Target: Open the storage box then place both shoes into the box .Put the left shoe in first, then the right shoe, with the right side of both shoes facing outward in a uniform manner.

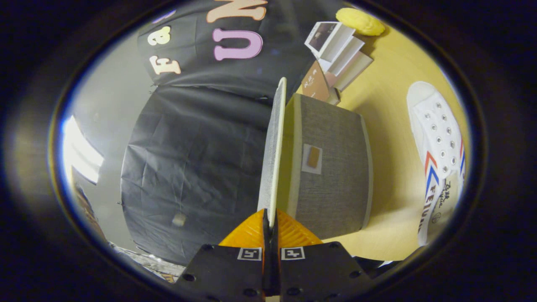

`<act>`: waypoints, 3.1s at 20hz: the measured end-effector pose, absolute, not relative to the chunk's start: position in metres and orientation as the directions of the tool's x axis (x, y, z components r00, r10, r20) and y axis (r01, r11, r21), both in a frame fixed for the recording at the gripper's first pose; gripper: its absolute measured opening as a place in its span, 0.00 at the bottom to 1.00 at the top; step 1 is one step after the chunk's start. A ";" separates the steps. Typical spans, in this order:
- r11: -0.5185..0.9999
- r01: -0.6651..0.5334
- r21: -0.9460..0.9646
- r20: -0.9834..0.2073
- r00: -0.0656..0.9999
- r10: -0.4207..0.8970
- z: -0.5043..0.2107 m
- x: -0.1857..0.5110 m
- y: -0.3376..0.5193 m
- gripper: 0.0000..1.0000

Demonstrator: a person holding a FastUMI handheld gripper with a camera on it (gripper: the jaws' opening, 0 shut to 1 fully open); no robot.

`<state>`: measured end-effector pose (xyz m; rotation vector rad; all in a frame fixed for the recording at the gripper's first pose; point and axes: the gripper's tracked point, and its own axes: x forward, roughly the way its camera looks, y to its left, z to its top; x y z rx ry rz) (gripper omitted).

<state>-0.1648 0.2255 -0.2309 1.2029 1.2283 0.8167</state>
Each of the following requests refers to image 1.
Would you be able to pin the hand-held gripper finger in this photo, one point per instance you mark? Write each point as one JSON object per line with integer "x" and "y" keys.
{"x": 267, "y": 268}
{"x": 276, "y": 268}

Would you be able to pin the grey fabric storage box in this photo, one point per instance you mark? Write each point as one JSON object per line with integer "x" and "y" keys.
{"x": 331, "y": 188}

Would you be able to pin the grey storage box lid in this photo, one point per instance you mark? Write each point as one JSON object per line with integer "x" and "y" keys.
{"x": 271, "y": 167}

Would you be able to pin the white canvas shoe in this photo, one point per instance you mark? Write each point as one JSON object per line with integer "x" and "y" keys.
{"x": 436, "y": 126}

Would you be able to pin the black backdrop cloth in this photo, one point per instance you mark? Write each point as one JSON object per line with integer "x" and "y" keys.
{"x": 188, "y": 147}

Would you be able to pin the brown cover book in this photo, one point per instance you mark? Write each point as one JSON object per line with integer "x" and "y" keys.
{"x": 315, "y": 84}

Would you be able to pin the white paperback book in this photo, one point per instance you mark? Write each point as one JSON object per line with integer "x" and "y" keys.
{"x": 356, "y": 69}
{"x": 346, "y": 52}

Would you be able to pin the ceiling light panel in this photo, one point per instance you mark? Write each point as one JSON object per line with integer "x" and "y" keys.
{"x": 82, "y": 151}

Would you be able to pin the white photo cover book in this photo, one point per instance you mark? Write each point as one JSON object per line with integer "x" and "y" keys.
{"x": 325, "y": 37}

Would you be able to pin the yellow plush toy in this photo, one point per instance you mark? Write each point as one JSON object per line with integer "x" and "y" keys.
{"x": 360, "y": 22}

